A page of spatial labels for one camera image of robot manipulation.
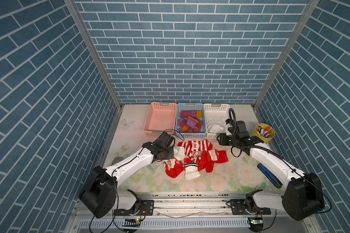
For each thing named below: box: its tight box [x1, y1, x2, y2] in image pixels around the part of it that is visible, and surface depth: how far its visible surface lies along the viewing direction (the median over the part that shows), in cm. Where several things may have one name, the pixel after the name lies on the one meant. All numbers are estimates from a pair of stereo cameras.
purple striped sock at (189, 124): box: [176, 116, 204, 133], surface depth 103 cm
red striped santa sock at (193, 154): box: [184, 148, 204, 165], surface depth 93 cm
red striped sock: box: [176, 139, 213, 154], surface depth 98 cm
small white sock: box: [173, 145, 186, 161], surface depth 93 cm
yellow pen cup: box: [251, 123, 276, 144], surface depth 92 cm
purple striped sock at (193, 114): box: [179, 110, 203, 119], surface depth 114 cm
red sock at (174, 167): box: [163, 157, 186, 179], surface depth 88 cm
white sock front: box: [184, 162, 201, 181], surface depth 86 cm
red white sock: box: [197, 149, 229, 173], surface depth 91 cm
